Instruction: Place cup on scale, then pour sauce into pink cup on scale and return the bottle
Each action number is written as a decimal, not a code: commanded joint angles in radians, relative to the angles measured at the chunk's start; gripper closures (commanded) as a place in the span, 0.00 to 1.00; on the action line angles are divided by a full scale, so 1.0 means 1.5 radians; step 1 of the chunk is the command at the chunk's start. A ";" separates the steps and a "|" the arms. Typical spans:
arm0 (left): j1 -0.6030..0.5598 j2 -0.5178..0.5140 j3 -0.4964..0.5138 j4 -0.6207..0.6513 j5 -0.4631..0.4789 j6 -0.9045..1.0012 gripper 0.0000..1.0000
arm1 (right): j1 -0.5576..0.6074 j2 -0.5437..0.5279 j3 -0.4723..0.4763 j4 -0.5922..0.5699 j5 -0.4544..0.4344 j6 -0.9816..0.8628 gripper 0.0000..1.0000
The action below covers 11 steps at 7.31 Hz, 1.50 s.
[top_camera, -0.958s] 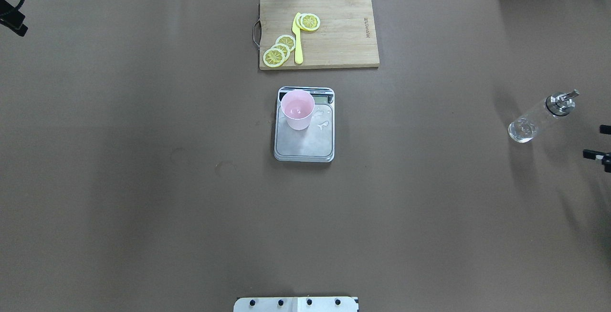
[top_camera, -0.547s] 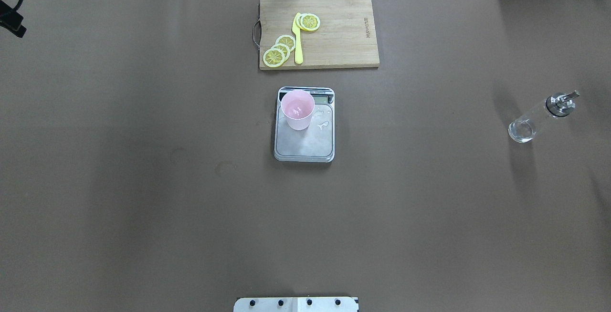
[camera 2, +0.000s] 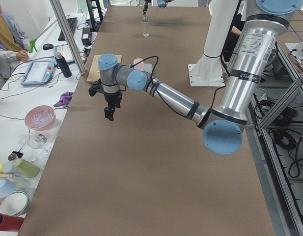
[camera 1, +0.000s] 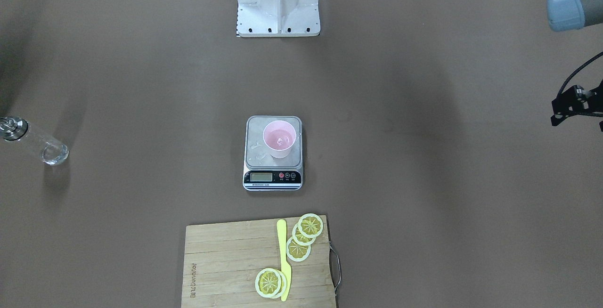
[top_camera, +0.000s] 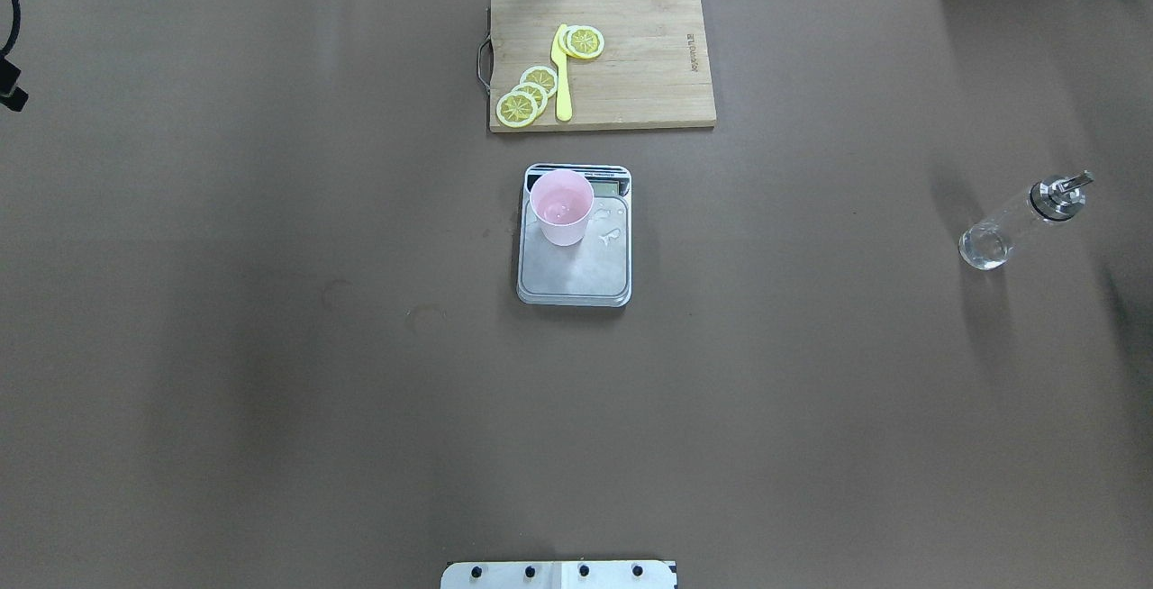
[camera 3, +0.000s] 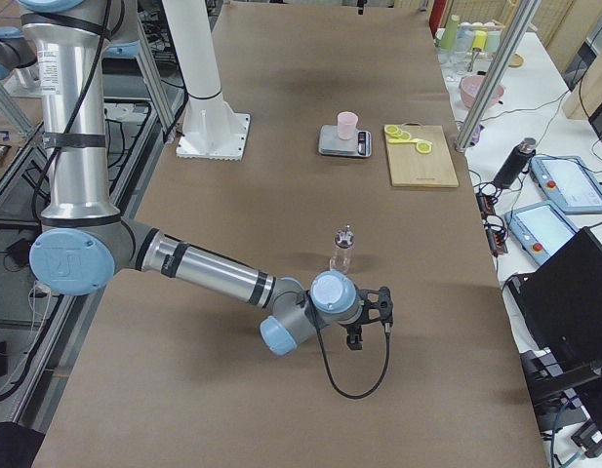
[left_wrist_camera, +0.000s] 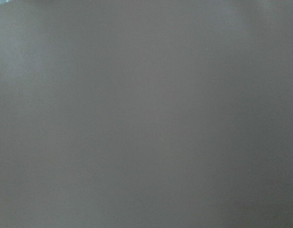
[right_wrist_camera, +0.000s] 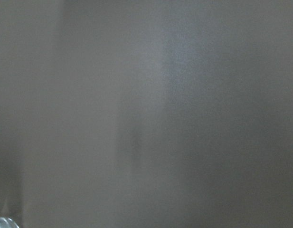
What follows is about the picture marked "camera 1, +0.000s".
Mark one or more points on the yellow plastic knife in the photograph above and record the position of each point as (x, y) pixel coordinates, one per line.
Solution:
(285, 268)

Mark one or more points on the glass sauce bottle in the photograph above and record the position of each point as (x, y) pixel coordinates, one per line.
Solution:
(29, 138)

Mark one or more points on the silver kitchen scale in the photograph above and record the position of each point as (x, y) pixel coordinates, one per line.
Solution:
(261, 171)

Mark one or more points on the wooden cutting board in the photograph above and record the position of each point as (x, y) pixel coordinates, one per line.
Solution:
(222, 260)

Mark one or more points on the pink plastic cup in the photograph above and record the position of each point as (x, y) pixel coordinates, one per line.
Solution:
(279, 136)

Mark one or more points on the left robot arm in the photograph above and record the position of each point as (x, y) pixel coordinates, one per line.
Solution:
(566, 15)

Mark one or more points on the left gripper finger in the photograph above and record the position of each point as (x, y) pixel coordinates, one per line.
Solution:
(577, 101)

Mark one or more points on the white camera mast base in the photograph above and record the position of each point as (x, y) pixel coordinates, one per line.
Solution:
(277, 18)

